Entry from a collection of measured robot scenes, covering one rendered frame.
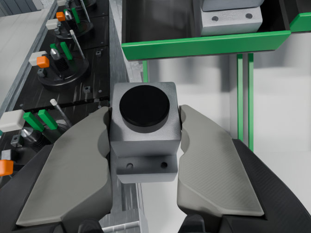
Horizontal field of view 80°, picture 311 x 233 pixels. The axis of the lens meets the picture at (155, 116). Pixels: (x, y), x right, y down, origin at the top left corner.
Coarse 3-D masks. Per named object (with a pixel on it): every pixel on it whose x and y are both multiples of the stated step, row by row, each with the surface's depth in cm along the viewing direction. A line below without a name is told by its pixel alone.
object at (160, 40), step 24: (144, 0) 18; (168, 0) 18; (192, 0) 18; (264, 0) 17; (144, 24) 18; (168, 24) 18; (192, 24) 17; (264, 24) 17; (288, 24) 14; (144, 48) 15; (168, 48) 15; (192, 48) 15; (216, 48) 16; (240, 48) 16; (264, 48) 16
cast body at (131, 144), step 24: (120, 96) 12; (144, 96) 11; (168, 96) 12; (120, 120) 12; (144, 120) 10; (168, 120) 12; (120, 144) 11; (144, 144) 11; (168, 144) 11; (120, 168) 13; (144, 168) 13; (168, 168) 13
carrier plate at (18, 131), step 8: (88, 104) 45; (96, 104) 45; (104, 104) 45; (48, 112) 45; (56, 112) 44; (64, 112) 44; (72, 112) 44; (80, 112) 44; (88, 112) 44; (40, 120) 43; (72, 120) 42; (80, 120) 42; (8, 136) 41; (0, 144) 40; (8, 144) 40; (0, 152) 39; (8, 176) 35; (0, 184) 34
